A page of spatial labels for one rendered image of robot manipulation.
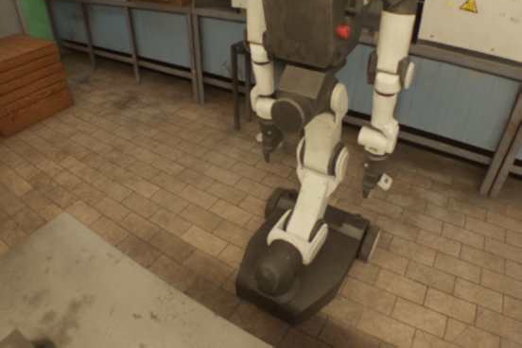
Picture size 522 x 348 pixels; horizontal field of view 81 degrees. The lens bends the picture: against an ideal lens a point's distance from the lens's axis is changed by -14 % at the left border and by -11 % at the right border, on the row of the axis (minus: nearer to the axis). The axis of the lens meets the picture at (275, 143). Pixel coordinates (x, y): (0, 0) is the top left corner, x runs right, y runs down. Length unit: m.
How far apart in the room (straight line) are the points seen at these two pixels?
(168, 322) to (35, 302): 0.27
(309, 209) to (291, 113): 0.59
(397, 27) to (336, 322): 1.21
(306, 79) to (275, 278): 0.73
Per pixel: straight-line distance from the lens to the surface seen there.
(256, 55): 1.19
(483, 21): 1.94
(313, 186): 1.44
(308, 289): 1.49
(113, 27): 3.84
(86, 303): 0.74
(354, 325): 1.63
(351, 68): 2.34
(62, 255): 0.83
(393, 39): 0.97
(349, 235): 1.69
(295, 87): 1.01
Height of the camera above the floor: 1.42
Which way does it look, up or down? 34 degrees down
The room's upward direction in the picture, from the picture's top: 1 degrees clockwise
